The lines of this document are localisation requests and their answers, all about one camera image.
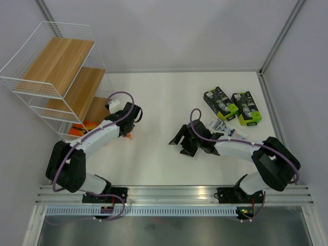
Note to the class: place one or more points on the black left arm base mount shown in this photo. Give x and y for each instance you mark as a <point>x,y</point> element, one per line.
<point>117,195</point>

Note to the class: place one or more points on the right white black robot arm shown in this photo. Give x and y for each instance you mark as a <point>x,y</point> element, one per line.
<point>275,165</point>

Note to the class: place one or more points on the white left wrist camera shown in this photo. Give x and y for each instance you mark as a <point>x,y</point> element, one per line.
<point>113,105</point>

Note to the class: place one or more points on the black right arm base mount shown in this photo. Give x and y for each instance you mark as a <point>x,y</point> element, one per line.
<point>231,195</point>

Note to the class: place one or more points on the aluminium table rail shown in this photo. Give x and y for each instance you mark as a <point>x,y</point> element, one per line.
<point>293,195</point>

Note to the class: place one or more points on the aluminium corner frame post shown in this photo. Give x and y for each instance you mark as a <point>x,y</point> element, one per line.
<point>282,34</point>

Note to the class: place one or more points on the white wire wooden shelf rack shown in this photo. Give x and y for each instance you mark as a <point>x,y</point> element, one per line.
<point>60,75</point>

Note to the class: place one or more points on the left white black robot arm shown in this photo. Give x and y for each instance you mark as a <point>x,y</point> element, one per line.
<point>67,165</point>

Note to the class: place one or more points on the black green razor box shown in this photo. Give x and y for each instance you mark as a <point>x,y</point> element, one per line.
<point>220,104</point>
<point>248,113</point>

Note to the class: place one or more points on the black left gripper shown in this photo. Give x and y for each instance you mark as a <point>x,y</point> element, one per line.
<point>118,113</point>

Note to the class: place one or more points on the white slotted cable duct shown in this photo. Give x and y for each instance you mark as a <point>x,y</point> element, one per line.
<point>145,211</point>

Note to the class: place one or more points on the white Gillette SkinGuard razor pack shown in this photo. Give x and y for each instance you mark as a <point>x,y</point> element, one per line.
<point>216,125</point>

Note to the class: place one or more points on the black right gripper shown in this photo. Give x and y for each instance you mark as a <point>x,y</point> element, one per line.
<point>187,150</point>

